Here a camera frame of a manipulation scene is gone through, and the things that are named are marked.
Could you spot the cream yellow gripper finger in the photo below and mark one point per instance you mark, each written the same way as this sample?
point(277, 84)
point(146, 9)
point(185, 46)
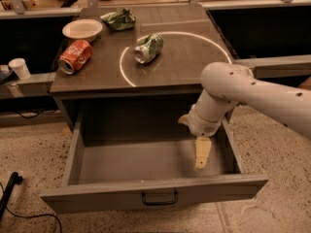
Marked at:
point(202, 150)

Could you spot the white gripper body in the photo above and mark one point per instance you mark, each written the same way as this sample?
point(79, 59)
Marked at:
point(203, 124)

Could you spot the grey top drawer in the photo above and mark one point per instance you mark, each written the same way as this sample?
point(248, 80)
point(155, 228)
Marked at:
point(104, 172)

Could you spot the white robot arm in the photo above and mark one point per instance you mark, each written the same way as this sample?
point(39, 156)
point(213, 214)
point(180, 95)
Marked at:
point(225, 85)

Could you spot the grey drawer cabinet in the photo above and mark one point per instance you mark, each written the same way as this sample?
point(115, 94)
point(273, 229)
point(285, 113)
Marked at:
point(113, 90)

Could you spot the crushed green soda can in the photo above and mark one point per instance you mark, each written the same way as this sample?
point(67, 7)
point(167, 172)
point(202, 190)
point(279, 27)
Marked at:
point(148, 48)

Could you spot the crumpled green chip bag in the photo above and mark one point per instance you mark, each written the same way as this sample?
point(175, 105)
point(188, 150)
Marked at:
point(119, 20)

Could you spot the crushed orange soda can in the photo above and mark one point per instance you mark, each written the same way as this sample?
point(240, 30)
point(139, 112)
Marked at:
point(75, 57)

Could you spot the white bowl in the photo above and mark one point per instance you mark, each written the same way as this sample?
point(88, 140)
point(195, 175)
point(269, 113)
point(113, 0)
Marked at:
point(82, 29)

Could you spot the white paper cup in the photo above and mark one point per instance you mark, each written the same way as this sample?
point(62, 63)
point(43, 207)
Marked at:
point(18, 65)

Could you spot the dark plate at left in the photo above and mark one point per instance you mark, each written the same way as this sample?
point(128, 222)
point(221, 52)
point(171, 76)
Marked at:
point(5, 73)

